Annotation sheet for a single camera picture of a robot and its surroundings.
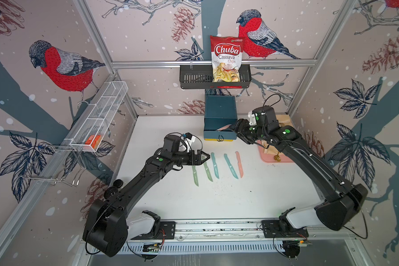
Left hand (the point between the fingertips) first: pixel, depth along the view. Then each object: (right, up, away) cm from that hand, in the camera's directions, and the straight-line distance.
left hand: (206, 154), depth 77 cm
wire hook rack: (-53, 0, -20) cm, 56 cm away
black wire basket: (-3, +47, +30) cm, 56 cm away
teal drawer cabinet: (+9, +21, +16) cm, 28 cm away
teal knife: (+5, -10, +18) cm, 21 cm away
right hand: (+11, +12, -3) cm, 17 cm away
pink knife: (+20, -9, +18) cm, 29 cm away
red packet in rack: (-46, +8, -12) cm, 48 cm away
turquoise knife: (+15, -10, +18) cm, 26 cm away
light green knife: (-6, -13, +15) cm, 21 cm away
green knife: (+1, -11, +18) cm, 21 cm away
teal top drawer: (+3, +14, +18) cm, 23 cm away
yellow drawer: (+6, +6, +15) cm, 18 cm away
